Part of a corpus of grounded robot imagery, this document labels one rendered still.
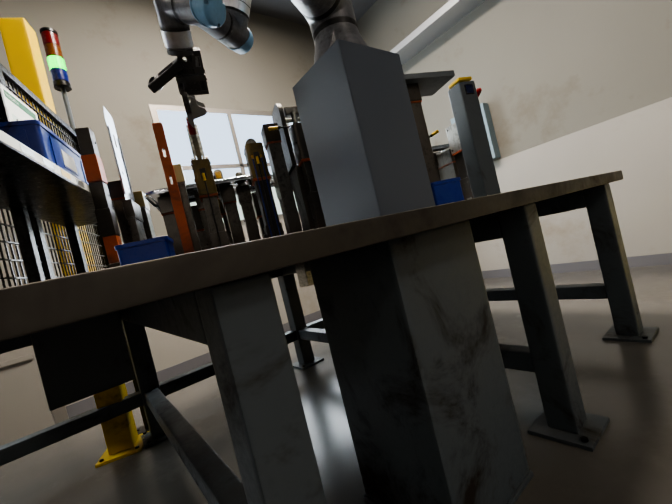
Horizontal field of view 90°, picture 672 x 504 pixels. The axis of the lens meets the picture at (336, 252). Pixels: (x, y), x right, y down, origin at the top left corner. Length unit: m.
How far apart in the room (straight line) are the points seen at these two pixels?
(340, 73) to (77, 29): 2.99
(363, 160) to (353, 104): 0.12
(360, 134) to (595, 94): 2.73
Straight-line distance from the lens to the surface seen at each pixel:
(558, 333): 1.13
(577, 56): 3.43
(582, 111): 3.35
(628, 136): 3.26
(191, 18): 1.06
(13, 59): 2.20
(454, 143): 1.59
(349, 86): 0.79
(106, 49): 3.58
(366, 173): 0.74
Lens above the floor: 0.67
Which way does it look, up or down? 1 degrees down
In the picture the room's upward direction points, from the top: 14 degrees counter-clockwise
